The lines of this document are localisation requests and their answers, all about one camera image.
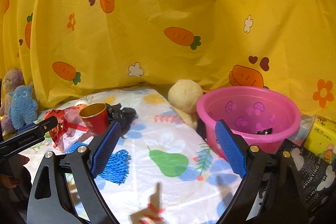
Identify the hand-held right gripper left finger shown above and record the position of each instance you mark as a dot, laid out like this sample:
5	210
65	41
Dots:
106	148

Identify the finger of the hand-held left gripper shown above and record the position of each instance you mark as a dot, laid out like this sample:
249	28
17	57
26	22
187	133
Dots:
42	125

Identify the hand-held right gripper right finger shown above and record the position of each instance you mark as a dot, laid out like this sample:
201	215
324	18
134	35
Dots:
231	148

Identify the blue foam net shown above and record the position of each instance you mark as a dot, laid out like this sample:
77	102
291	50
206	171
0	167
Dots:
118	166

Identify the red and white wrapper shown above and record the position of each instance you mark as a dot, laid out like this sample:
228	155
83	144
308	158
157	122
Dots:
65	132

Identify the red cup with gold inside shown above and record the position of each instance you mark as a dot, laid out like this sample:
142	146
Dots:
97	121

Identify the pink plastic bucket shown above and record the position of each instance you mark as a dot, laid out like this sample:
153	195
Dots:
262	145

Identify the small black wrapper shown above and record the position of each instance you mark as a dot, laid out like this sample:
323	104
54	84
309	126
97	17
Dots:
262	131

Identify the black plastic bag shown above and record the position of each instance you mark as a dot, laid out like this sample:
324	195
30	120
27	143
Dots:
123	112

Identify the person's left hand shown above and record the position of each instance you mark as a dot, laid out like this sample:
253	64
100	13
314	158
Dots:
25	159

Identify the blue plush monster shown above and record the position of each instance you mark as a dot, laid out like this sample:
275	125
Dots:
22	108

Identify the purple teddy bear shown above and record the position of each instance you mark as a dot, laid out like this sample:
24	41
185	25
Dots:
11	79

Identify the white floral bed sheet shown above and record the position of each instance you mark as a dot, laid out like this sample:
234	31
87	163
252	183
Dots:
162	134

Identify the cream plush toy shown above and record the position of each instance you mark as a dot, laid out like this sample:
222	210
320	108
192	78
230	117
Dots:
185	95

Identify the pale plastic packet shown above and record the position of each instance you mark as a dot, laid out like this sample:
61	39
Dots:
304	129

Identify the black printed bag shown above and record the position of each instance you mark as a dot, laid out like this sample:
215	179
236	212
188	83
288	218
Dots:
315	174

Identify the yellow tissue pack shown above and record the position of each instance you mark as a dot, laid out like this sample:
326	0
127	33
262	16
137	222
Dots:
321	134

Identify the yellow carrot print curtain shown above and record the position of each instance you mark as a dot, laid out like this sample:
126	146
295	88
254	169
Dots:
157	29

